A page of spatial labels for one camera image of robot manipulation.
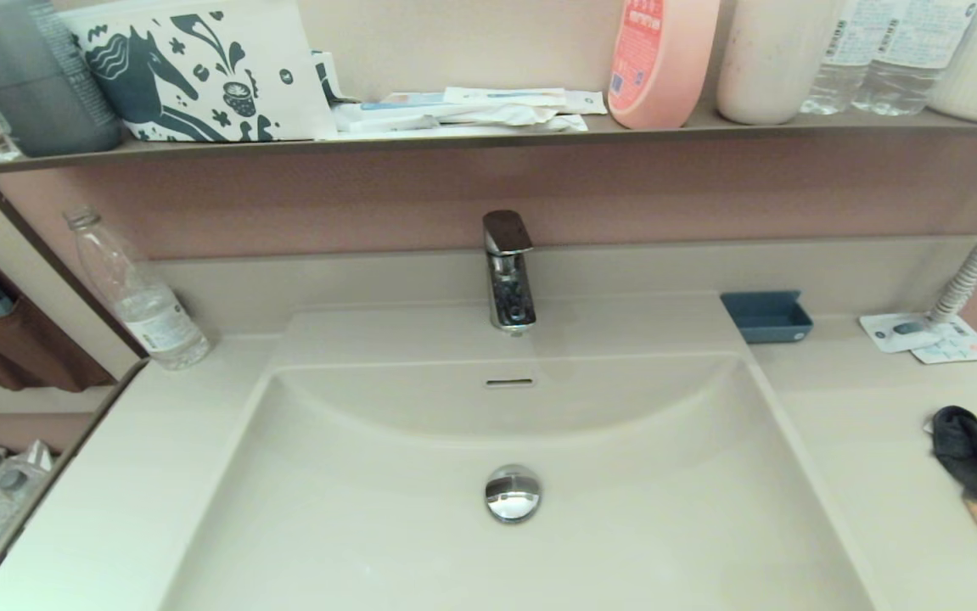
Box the chrome faucet lever handle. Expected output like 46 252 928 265
482 210 534 256

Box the chrome faucet spout body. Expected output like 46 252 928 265
488 251 537 334

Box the chrome sink drain stopper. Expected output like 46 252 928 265
485 464 542 524

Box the white ceramic sink basin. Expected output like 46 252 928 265
157 293 879 611

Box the crumpled white plastic wrapper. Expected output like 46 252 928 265
331 102 591 139

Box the white toothbrush packet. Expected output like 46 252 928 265
441 85 571 108

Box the white packet with blue stripe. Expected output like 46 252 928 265
357 92 455 114

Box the small white sachet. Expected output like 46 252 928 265
563 88 609 115

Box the blue plastic soap dish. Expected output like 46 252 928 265
720 290 814 345

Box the small white patterned box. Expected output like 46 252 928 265
312 49 355 104

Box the pink lotion bottle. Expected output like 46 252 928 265
607 0 721 130

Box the clear plastic water bottle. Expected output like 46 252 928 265
64 205 211 371

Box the cream cylindrical cup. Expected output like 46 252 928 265
716 0 847 126

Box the horse pattern white box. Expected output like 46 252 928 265
59 0 338 143

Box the white sachet with grey print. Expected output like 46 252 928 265
859 312 946 354

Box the clear labelled water bottle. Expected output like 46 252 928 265
800 0 879 115
851 0 977 117

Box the brown hanging pouch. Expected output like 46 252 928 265
0 244 115 393

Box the white instruction leaflet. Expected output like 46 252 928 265
911 318 977 365

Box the dark grey bottle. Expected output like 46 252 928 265
0 0 124 158

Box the brown wall shelf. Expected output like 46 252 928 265
0 106 977 179

